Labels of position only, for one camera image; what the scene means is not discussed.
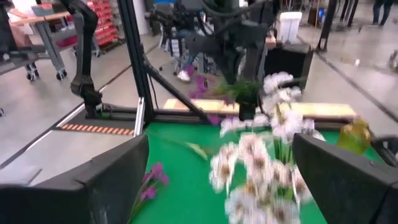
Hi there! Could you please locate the black curved hook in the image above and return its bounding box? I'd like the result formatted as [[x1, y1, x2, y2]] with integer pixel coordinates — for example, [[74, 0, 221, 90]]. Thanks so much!
[[371, 134, 398, 170]]

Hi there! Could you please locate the black cabinet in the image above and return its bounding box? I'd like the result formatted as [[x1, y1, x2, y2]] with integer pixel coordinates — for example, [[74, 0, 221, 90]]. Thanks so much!
[[264, 42, 315, 91]]

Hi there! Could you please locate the wood top workbench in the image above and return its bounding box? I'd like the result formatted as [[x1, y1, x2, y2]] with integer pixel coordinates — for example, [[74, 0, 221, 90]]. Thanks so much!
[[0, 11, 74, 82]]

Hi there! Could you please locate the red parts bins shelf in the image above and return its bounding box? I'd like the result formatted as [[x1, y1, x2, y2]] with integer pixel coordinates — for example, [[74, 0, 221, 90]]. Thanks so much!
[[86, 0, 121, 47]]

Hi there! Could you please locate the black articulated stand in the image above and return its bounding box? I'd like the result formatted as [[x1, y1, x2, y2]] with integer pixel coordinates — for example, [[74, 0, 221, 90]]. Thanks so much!
[[58, 0, 105, 121]]

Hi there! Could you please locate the yellow glass vase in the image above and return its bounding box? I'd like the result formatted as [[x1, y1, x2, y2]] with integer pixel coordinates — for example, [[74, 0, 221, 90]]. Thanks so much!
[[337, 116, 373, 156]]

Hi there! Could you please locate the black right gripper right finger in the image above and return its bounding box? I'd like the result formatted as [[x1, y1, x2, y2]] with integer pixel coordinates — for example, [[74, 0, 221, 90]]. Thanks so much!
[[292, 134, 398, 224]]

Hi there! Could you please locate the black mat orange edge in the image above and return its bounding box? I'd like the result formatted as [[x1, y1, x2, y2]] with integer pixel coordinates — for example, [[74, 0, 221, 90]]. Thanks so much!
[[54, 104, 139, 137]]

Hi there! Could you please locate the silver frame bracket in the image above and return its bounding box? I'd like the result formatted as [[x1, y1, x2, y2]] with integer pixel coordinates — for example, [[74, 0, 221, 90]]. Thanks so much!
[[133, 96, 146, 137]]

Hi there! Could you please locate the white flower bunch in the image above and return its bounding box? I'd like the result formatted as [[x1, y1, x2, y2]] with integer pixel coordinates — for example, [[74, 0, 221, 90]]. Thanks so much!
[[208, 132, 313, 224], [219, 70, 326, 147]]

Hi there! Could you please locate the white box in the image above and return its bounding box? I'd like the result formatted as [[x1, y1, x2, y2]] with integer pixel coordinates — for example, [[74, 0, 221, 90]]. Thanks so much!
[[275, 11, 303, 44]]

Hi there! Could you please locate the black metal post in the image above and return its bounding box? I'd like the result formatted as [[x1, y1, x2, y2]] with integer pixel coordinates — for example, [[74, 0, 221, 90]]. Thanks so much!
[[315, 0, 338, 52]]

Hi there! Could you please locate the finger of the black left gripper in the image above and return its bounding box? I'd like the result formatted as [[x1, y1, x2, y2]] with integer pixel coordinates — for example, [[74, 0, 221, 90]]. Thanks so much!
[[222, 51, 249, 121], [247, 46, 267, 121]]

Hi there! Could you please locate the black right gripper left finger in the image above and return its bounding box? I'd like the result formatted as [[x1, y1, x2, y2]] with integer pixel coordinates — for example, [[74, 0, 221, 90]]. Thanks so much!
[[0, 134, 150, 224]]

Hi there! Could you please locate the person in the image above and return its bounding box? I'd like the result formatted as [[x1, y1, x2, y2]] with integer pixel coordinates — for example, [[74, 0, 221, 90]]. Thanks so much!
[[167, 27, 203, 84], [372, 0, 394, 27]]

